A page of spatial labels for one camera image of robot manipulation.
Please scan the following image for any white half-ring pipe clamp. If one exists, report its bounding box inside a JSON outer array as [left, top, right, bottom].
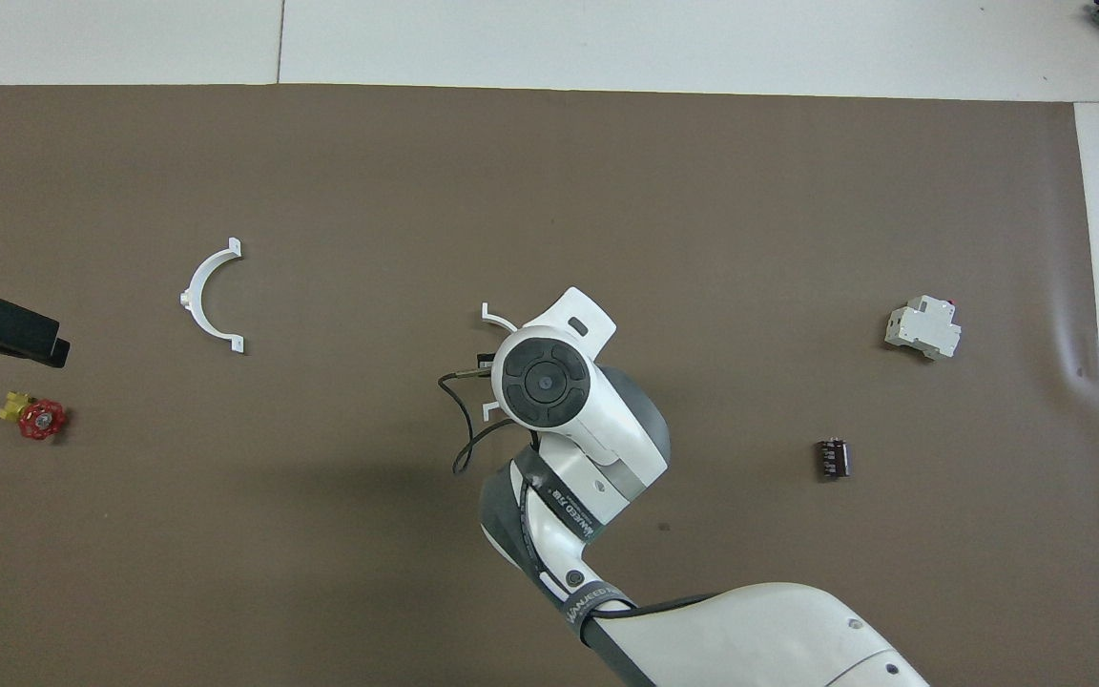
[[180, 238, 245, 356], [480, 302, 519, 422]]

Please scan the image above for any red and yellow valve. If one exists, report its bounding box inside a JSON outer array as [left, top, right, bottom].
[[0, 389, 67, 442]]

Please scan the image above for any brown table mat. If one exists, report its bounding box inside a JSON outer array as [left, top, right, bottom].
[[0, 84, 1099, 687]]

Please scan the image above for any black cylindrical capacitor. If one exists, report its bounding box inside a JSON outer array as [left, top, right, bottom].
[[816, 437, 851, 481]]

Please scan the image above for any white circuit breaker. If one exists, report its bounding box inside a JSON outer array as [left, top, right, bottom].
[[883, 296, 963, 362]]

